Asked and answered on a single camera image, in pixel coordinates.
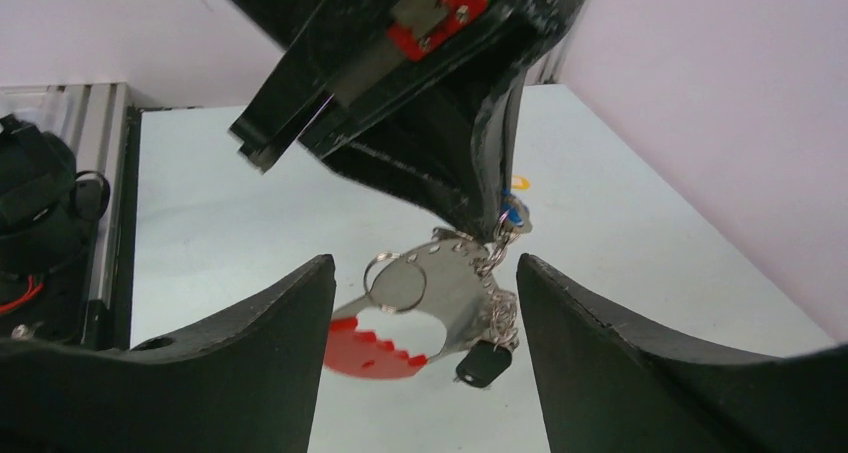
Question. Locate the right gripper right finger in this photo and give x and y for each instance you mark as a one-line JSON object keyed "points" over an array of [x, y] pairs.
{"points": [[612, 380]]}

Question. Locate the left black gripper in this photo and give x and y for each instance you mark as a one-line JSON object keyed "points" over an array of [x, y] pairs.
{"points": [[348, 64]]}

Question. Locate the black-tagged key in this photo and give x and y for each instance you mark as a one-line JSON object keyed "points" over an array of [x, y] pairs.
{"points": [[483, 364]]}

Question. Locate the red-handled metal key holder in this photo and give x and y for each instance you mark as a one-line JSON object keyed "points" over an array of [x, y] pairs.
{"points": [[449, 278]]}

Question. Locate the blue-tagged key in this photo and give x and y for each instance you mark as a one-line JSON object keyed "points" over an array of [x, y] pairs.
{"points": [[515, 214]]}

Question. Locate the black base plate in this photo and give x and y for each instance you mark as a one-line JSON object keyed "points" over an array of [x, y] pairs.
{"points": [[66, 234]]}

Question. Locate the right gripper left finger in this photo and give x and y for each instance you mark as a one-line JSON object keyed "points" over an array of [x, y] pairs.
{"points": [[244, 379]]}

